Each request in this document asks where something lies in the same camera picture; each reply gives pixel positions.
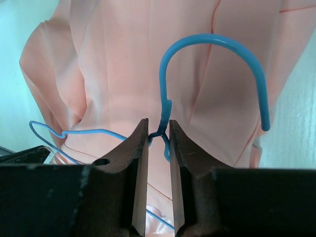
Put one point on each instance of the salmon pink skirt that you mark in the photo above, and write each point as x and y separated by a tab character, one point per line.
94	64

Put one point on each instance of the light blue wire hanger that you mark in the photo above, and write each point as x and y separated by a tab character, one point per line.
166	104

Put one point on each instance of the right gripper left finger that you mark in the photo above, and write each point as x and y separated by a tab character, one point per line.
104	199

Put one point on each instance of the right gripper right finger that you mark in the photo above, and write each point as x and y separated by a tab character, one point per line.
212	199

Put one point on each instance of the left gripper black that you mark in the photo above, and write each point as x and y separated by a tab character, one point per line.
33	155

